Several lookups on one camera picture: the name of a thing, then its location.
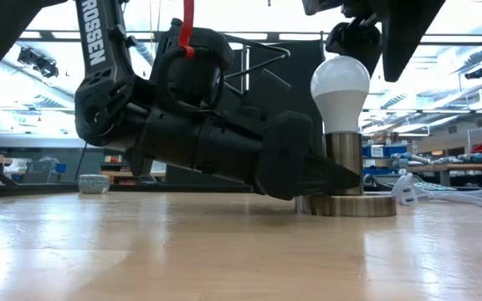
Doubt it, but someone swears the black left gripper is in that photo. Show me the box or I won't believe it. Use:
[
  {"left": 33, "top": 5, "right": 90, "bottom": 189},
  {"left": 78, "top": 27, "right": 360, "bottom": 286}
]
[{"left": 124, "top": 104, "right": 362, "bottom": 201}]

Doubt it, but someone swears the red cable tie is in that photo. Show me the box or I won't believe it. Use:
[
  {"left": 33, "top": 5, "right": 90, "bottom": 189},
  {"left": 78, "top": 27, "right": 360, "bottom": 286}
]
[{"left": 177, "top": 0, "right": 196, "bottom": 59}]

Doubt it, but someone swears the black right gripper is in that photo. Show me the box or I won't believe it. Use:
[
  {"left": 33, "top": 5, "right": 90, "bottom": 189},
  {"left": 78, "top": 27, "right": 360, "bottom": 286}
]
[{"left": 301, "top": 0, "right": 447, "bottom": 84}]

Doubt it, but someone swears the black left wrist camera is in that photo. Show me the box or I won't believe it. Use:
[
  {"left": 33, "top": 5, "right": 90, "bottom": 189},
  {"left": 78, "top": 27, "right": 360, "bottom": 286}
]
[{"left": 243, "top": 69, "right": 293, "bottom": 120}]

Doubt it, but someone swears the black looped camera cable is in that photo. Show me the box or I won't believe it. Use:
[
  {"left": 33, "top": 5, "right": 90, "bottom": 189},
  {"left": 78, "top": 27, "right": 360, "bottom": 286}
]
[{"left": 153, "top": 45, "right": 228, "bottom": 116}]

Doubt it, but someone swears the white lamp power cord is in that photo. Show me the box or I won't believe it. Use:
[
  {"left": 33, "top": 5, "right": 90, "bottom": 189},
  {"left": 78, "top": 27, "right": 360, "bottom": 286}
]
[{"left": 391, "top": 171, "right": 482, "bottom": 209}]

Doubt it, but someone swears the brass lamp socket base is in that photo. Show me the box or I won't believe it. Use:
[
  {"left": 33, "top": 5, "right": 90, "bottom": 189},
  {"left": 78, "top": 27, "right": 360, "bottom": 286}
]
[{"left": 294, "top": 131, "right": 397, "bottom": 218}]

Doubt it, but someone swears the white lightbulb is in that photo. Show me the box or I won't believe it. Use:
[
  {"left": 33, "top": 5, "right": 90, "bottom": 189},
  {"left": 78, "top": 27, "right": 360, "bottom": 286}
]
[{"left": 310, "top": 54, "right": 371, "bottom": 135}]

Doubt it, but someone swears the wooden workbench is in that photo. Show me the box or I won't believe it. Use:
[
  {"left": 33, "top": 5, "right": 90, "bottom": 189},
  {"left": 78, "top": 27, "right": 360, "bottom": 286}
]
[{"left": 408, "top": 163, "right": 482, "bottom": 187}]

